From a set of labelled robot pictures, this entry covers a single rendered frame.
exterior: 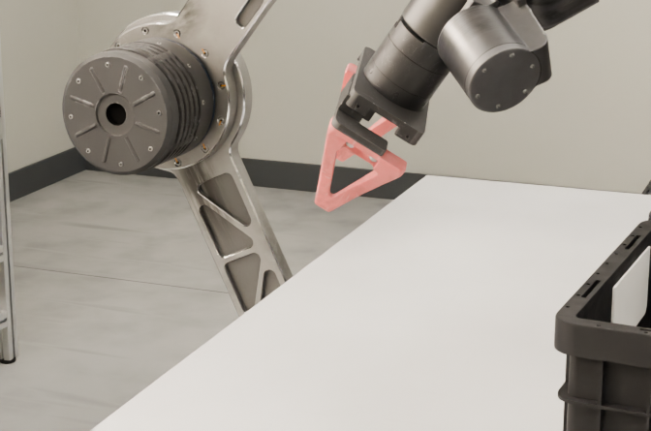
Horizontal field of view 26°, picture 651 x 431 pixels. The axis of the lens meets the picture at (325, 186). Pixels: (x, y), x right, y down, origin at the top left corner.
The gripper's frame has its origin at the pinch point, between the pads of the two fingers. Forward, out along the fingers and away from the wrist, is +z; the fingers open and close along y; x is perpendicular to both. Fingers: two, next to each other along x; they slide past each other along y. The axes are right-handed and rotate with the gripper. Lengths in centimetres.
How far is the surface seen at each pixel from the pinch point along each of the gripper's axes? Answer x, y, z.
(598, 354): -19.9, -18.7, -7.3
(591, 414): -22.5, -18.5, -2.9
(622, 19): -98, 336, 55
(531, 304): -36, 47, 23
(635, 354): -21.6, -19.4, -9.2
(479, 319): -30, 41, 25
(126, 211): 5, 314, 197
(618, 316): -24.6, -5.0, -4.7
